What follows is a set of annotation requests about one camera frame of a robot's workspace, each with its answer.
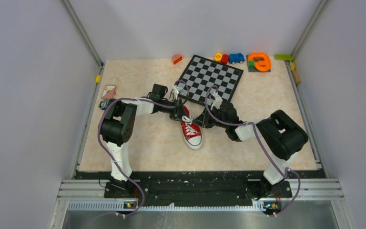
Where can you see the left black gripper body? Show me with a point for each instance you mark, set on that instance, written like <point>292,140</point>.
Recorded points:
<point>175,115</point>

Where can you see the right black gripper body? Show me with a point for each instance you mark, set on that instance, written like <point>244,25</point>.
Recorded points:
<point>209,122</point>

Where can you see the red canvas sneaker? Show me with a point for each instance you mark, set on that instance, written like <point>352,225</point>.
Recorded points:
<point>191,132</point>

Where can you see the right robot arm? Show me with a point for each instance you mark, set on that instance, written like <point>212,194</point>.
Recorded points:
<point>283,136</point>

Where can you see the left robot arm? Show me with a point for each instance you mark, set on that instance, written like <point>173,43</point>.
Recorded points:
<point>117,123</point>

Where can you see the black grey checkerboard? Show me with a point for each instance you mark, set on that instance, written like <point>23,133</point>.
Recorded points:
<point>201,73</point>

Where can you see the red toy cylinder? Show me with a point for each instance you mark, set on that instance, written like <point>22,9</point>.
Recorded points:
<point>225,59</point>

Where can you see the orange half-round toy block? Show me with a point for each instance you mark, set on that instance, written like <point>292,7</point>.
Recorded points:
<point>176,58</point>

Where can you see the yellow toy cylinder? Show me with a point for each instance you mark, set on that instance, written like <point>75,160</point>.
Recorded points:
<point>218,57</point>

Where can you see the blue toy car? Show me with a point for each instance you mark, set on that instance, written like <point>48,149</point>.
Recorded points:
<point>236,58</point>

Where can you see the orange curved track toy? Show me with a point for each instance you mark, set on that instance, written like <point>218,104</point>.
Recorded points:
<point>258,62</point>

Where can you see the pink tangram card box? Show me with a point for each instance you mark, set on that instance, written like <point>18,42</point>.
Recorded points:
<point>109,92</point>

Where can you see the small blue toy robot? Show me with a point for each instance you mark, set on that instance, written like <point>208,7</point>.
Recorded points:
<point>103,104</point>

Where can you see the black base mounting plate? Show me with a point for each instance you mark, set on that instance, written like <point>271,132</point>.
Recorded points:
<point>192,189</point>

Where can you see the green flat block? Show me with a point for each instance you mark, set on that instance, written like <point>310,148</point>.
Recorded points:
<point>283,57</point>

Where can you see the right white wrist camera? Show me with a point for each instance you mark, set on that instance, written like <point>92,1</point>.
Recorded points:
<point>216,101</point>

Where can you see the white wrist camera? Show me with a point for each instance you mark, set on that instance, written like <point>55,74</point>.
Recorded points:
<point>175,91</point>
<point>216,101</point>

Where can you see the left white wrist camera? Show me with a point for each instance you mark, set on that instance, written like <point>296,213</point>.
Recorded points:
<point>175,91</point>

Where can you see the wooden block on rail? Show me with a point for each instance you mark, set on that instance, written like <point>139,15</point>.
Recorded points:
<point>296,76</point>

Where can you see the yellow clip on rail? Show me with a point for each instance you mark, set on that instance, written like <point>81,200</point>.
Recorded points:
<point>97,79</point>

